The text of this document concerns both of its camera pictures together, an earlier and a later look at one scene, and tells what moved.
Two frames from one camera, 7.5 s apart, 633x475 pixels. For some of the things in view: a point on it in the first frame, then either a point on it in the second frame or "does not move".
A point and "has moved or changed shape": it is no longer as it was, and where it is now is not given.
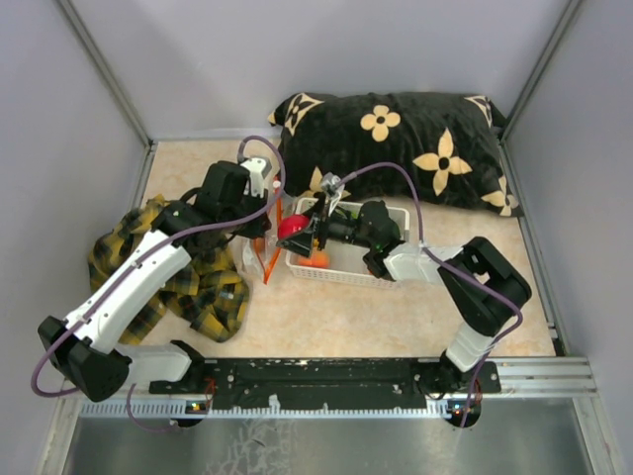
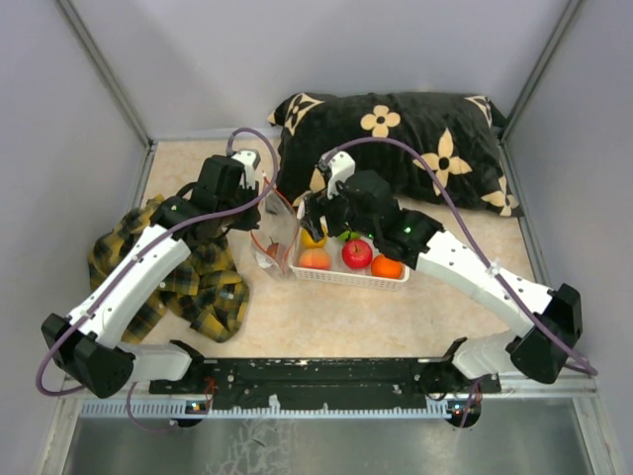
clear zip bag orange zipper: (262, 252) has moved or changed shape
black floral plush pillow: (395, 144) does not move
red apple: (292, 224) → (357, 254)
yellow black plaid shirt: (210, 295) does not move
